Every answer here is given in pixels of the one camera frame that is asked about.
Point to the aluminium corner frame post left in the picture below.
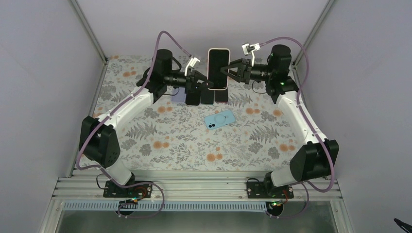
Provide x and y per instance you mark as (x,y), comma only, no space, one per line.
(89,31)

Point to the black phone case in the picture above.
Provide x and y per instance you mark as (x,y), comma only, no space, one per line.
(193,98)

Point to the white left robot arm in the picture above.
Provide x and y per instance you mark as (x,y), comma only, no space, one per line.
(99,141)

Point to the aluminium corner frame post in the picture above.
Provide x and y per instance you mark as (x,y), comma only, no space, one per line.
(319,22)
(89,31)

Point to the light blue phone case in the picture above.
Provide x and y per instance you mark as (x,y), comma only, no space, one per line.
(219,120)

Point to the floral patterned table mat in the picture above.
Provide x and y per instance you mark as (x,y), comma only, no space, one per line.
(173,136)

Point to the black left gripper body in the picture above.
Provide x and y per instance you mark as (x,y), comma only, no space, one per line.
(189,79)

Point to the dark teal smartphone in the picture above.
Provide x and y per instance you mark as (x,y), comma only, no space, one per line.
(207,97)

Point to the aluminium corner frame post right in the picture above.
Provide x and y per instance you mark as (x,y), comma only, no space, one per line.
(319,22)

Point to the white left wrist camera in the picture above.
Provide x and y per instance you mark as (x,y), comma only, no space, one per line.
(190,65)

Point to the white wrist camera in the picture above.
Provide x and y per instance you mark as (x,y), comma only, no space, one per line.
(249,49)
(190,65)

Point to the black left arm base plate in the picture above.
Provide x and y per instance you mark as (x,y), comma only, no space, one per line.
(112,190)

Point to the beige phone case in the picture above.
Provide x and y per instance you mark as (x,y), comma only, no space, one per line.
(208,69)

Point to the slotted grey cable duct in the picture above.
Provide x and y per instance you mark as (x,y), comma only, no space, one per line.
(151,206)

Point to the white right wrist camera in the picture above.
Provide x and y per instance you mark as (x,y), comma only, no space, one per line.
(249,49)

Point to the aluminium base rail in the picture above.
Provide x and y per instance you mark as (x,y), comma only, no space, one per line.
(176,185)

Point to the lilac phone case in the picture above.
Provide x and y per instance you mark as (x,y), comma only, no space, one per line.
(178,95)

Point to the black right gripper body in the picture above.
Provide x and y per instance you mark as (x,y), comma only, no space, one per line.
(245,74)

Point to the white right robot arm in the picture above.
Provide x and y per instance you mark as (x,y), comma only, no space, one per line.
(317,154)

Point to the magenta smartphone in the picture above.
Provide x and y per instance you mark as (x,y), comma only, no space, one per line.
(221,96)

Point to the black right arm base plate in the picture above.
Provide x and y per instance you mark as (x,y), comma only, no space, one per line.
(260,190)

